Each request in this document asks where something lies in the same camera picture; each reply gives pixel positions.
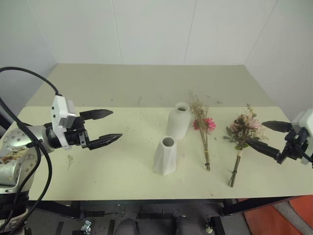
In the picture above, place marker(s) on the black table frame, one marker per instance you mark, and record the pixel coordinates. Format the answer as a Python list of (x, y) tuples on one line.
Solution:
[(244, 204)]

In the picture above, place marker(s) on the dark rounded shape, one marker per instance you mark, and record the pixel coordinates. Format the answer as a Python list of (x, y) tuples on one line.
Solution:
[(128, 227)]

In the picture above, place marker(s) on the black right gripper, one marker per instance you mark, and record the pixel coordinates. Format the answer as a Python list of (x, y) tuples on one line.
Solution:
[(297, 144)]

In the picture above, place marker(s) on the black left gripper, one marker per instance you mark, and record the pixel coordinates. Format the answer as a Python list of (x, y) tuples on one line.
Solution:
[(77, 135)]

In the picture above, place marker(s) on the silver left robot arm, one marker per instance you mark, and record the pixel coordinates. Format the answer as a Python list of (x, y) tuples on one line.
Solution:
[(17, 142)]

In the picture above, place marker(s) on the white faceted tapered vase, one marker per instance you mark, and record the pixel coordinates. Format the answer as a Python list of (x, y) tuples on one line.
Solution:
[(165, 159)]

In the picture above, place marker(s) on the dried bouquet with pale rose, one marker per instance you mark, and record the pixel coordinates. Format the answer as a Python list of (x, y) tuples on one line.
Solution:
[(244, 129)]

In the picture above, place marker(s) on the orange floor mat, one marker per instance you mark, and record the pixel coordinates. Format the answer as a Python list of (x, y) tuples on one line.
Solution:
[(264, 220)]

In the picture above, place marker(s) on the dried bouquet with pink daisies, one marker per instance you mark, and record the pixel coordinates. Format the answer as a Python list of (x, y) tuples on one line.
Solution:
[(205, 137)]

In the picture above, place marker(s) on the white bottle-shaped vase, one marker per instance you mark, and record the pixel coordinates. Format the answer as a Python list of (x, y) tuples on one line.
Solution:
[(178, 123)]

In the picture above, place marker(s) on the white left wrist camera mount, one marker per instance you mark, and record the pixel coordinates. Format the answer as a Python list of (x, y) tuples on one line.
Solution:
[(58, 110)]

